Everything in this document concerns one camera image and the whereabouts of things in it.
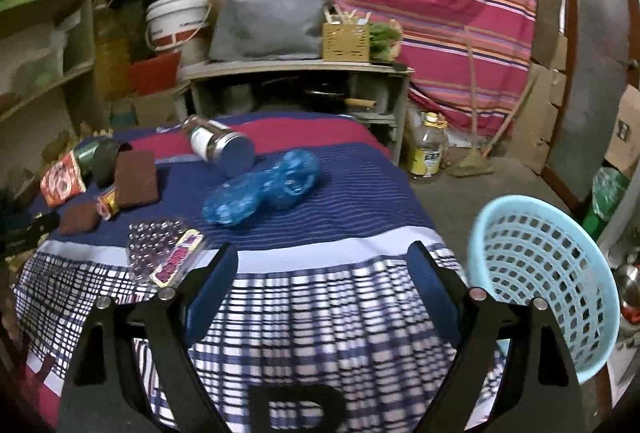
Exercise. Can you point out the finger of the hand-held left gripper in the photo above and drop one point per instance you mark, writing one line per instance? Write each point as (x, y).
(30, 233)

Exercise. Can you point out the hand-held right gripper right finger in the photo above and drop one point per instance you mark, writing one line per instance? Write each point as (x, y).
(435, 293)

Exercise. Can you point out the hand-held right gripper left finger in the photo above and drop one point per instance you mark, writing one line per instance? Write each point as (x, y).
(210, 293)

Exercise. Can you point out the small brown scouring pad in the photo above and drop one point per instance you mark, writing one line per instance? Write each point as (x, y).
(77, 218)

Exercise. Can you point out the red snack packet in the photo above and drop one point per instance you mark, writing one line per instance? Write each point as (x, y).
(61, 180)

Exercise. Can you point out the red yellow candy wrapper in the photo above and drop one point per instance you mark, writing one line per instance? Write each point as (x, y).
(109, 205)

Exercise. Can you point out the light blue plastic basket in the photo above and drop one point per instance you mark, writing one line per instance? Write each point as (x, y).
(530, 253)

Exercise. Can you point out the blue plastic bag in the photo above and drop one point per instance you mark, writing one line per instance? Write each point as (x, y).
(260, 193)

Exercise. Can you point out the clear plastic blister pack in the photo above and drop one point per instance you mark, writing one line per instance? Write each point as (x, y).
(155, 245)

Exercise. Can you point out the dark jar with green label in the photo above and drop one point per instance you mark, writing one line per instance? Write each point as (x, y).
(95, 158)

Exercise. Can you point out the broom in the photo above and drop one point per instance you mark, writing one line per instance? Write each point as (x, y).
(470, 165)

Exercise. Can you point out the small yellow label bottle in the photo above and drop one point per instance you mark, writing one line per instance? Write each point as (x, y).
(427, 153)

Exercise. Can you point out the clear jar with metal lid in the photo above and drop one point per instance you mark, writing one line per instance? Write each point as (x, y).
(215, 140)

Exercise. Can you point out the wooden shelf unit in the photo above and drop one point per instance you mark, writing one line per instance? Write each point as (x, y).
(75, 78)

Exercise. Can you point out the brown cardboard box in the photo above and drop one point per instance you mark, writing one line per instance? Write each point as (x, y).
(150, 110)

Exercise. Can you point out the shiny steel pot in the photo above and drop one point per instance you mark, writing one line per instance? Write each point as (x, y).
(627, 285)

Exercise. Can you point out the green plastic bag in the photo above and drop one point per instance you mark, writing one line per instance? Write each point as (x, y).
(605, 198)

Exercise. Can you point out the large cooking oil bottle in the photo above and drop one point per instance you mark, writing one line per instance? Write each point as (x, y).
(110, 53)

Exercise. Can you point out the red woven plastic basket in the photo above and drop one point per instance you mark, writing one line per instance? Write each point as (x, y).
(152, 75)

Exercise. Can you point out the cardboard sheets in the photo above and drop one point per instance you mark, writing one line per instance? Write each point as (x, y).
(542, 113)

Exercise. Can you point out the low wooden cabinet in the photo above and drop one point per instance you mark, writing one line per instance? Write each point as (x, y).
(300, 69)

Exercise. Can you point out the printed cardboard box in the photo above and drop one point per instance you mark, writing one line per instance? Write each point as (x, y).
(625, 133)

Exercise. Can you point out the white plastic bucket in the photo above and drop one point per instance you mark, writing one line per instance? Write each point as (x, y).
(175, 20)

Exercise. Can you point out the green leafy bundle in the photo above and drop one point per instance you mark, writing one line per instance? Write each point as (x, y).
(385, 40)

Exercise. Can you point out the yellow utensil holder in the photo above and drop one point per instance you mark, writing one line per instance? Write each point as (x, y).
(345, 42)

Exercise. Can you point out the grey metal door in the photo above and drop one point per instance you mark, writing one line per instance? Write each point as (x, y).
(595, 63)

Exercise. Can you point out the grey cushion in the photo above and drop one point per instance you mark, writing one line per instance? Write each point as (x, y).
(270, 18)

